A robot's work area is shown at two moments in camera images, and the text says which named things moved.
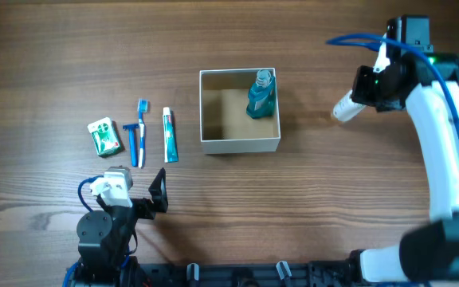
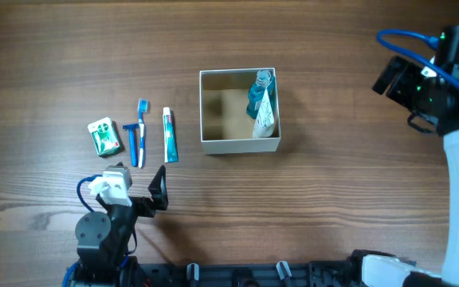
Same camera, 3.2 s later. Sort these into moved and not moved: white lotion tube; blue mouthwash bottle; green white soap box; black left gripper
Moved: white lotion tube
Not moved: blue mouthwash bottle; green white soap box; black left gripper
